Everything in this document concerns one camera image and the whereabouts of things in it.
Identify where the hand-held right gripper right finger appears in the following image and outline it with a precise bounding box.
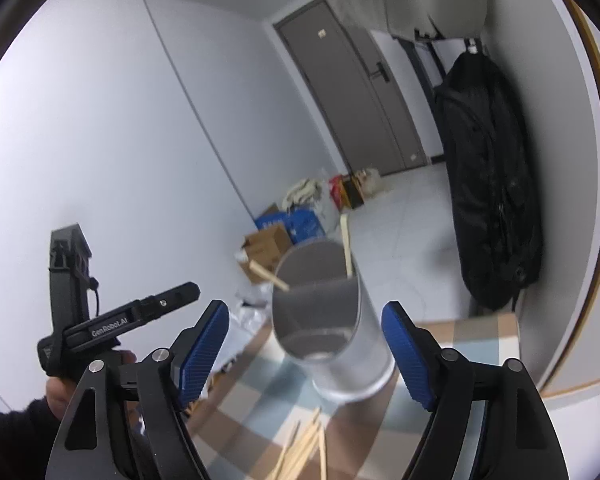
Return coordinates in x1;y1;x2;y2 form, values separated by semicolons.
381;301;571;480

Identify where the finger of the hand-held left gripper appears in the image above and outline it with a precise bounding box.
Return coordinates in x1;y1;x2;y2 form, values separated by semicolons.
139;282;201;319

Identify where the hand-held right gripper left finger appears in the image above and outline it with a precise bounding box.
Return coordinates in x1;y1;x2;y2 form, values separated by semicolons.
45;300;231;480

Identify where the grey divided utensil holder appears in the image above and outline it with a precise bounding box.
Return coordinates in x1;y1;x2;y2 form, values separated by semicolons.
271;241;397;402

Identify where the wooden chopstick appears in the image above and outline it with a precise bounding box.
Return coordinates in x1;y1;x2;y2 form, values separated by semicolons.
339;214;354;279
249;261;290;291

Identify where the pile of wooden chopsticks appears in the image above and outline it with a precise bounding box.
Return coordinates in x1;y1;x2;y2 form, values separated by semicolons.
274;406;329;480

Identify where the person's left forearm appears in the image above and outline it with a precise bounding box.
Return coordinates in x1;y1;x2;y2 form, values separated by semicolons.
0;397;63;480

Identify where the person's left hand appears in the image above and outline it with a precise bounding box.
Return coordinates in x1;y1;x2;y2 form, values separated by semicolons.
45;376;81;421

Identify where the grey plastic parcel bag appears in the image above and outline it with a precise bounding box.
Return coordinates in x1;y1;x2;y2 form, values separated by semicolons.
225;280;276;341

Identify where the checkered tablecloth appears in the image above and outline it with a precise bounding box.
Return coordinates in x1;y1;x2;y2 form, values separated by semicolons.
180;310;522;480

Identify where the brown cardboard box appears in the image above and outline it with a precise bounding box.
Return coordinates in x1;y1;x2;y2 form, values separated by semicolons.
240;225;293;283

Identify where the blue cardboard box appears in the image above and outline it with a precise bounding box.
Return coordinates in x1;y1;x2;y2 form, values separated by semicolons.
254;203;327;242

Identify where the beige cloth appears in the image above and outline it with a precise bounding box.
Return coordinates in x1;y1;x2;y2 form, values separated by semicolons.
281;177;327;208

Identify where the yellow and red bag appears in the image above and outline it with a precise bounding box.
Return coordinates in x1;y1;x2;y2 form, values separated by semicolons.
328;174;365;210

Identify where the clear plastic bag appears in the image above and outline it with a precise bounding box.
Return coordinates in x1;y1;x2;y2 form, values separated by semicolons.
356;167;382;195

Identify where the black backpack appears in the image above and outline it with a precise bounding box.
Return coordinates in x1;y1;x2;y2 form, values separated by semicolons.
434;51;544;311

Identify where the white round board wooden rim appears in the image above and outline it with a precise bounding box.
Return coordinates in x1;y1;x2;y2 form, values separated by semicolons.
482;0;600;401

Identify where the grey door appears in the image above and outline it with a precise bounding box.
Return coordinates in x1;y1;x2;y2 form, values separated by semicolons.
274;0;428;175

